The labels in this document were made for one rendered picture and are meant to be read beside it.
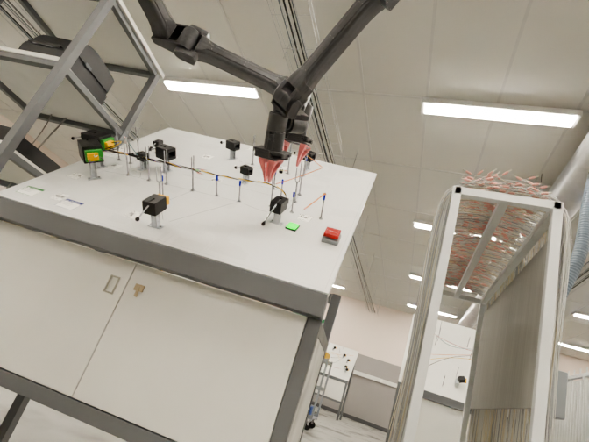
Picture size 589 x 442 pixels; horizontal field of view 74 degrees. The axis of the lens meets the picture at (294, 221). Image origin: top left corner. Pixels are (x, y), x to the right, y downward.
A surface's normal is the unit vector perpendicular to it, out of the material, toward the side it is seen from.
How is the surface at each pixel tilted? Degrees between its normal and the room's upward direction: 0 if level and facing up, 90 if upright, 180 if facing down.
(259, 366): 90
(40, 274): 90
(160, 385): 90
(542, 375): 90
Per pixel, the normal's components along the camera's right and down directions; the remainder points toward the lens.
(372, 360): -0.23, -0.42
